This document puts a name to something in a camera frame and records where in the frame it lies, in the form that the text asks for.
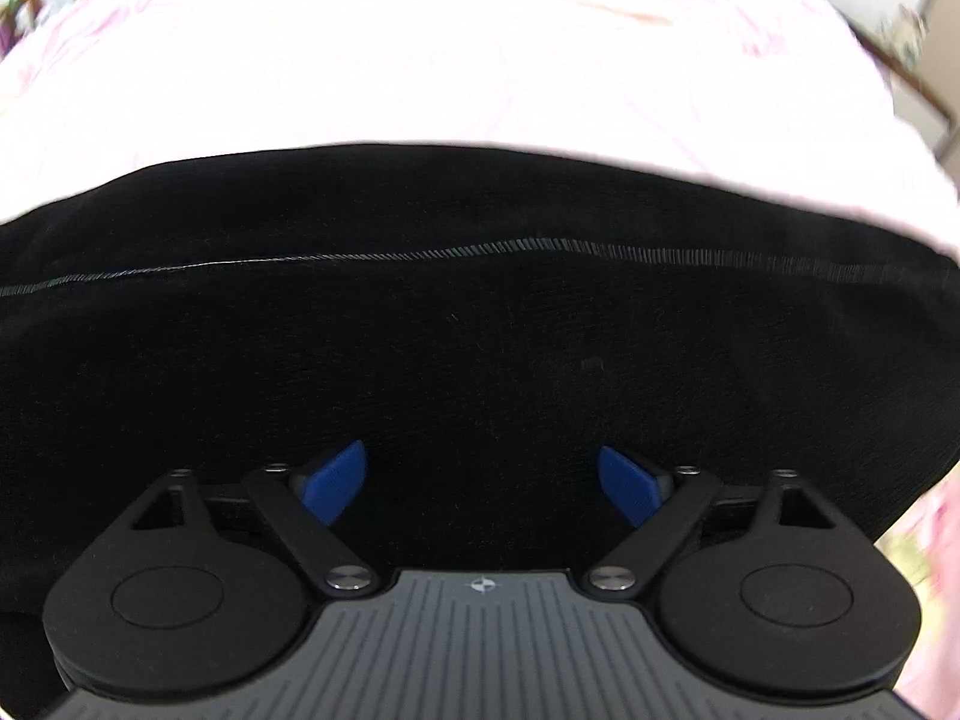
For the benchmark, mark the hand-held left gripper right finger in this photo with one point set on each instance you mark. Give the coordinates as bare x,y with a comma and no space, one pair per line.
626,484

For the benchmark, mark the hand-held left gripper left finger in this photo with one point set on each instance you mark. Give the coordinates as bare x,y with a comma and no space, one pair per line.
337,480

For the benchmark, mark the black pants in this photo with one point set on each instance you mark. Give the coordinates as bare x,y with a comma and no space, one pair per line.
450,315

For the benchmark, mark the pink floral blanket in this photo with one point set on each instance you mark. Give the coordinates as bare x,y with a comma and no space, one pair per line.
450,52

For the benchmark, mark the wooden furniture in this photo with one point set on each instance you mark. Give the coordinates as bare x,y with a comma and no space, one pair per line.
919,90

